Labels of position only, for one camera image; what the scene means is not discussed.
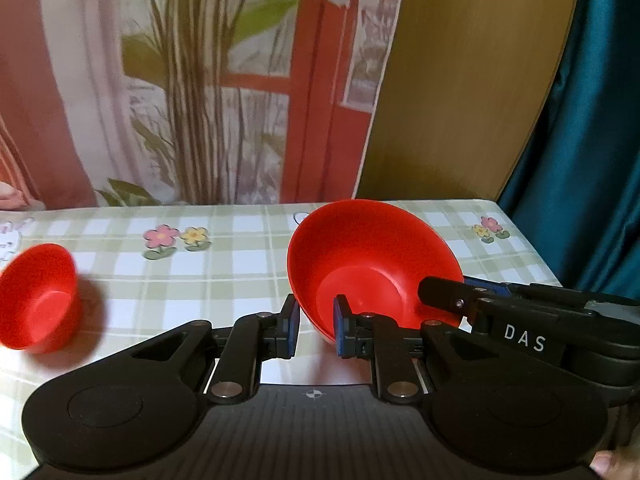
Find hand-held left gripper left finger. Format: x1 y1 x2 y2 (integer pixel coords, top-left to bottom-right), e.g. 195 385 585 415
120 294 302 407

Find person's right hand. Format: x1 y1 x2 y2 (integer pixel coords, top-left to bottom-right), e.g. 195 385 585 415
590 447 640 480

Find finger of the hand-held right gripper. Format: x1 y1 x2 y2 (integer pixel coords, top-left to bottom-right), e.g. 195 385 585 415
465 279 640 312
417 276 568 367

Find red bowl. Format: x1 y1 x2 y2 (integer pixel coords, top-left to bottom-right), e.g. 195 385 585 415
0 243 84 357
286 199 466 347

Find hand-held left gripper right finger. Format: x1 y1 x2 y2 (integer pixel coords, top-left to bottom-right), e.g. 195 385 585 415
333 294 506 406

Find checkered tablecloth with rabbit print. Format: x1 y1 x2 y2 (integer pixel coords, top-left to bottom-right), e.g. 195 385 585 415
0 197 567 480

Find wooden board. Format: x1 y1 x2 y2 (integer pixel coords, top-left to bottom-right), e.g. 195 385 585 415
351 0 587 202

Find teal curtain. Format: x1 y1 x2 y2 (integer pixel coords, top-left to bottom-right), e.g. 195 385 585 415
497 0 640 303

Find printed room scene backdrop cloth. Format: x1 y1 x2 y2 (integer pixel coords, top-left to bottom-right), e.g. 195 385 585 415
0 0 408 212

